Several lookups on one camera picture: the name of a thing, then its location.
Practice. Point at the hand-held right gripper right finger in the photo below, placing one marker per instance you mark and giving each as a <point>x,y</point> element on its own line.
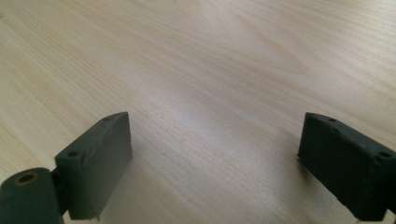
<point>345,168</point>

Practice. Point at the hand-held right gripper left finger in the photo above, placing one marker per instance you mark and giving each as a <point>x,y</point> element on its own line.
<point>96,168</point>

